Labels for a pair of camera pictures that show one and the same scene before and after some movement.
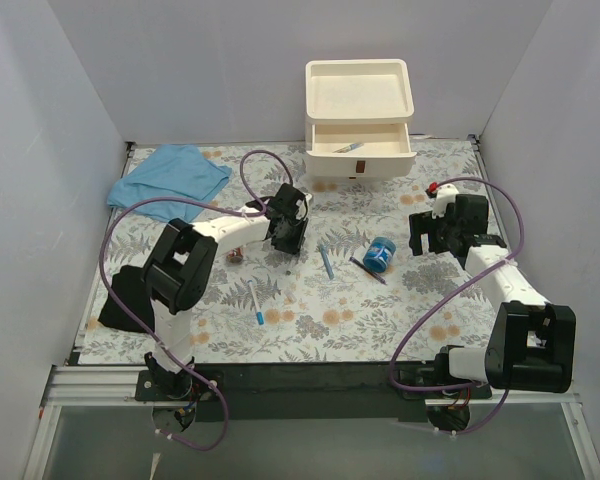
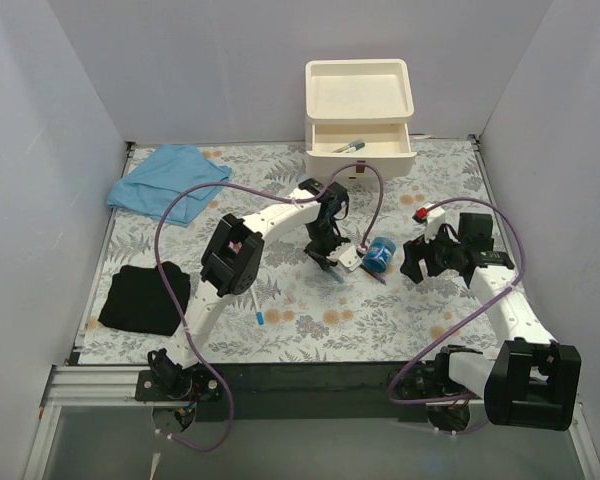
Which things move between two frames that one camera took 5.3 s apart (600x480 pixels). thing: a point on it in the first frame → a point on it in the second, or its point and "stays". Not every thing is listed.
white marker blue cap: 259,313 stays
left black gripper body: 290,236 → 321,248
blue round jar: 378,254 stays
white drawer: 360,150 stays
